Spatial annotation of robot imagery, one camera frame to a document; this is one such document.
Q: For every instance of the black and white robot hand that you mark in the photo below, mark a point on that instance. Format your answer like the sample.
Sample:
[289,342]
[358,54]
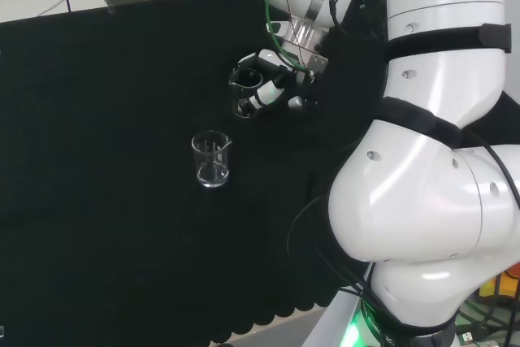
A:
[268,93]

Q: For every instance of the clear glass beaker white scale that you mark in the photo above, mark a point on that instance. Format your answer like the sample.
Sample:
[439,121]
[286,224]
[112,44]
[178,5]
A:
[243,83]

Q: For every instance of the black bench cloth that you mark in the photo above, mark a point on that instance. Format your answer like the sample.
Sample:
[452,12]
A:
[101,160]

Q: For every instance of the yellow stop button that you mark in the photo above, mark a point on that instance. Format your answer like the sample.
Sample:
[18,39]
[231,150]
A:
[505,282]

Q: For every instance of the silver metal wrist bracket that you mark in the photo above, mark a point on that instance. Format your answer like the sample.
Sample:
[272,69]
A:
[308,34]

